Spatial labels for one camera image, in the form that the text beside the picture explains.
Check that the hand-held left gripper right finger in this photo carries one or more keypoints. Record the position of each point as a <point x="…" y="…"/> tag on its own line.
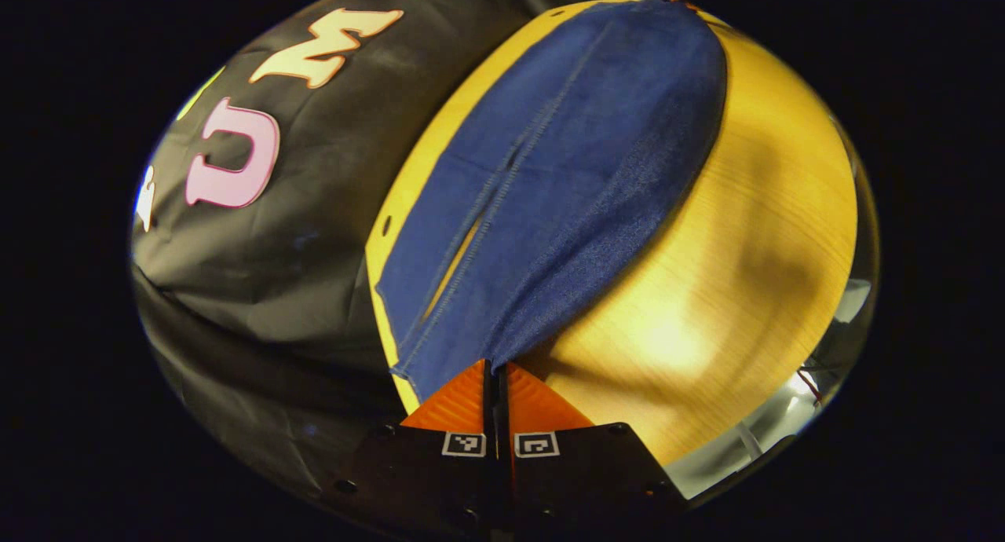
<point x="581" y="471"/>

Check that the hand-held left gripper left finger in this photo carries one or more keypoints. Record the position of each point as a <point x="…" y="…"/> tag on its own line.
<point x="440" y="479"/>

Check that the blue denim jeans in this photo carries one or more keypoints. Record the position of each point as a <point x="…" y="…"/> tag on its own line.
<point x="565" y="173"/>

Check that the black backdrop cloth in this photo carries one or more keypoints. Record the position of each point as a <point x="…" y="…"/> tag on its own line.
<point x="314" y="251"/>

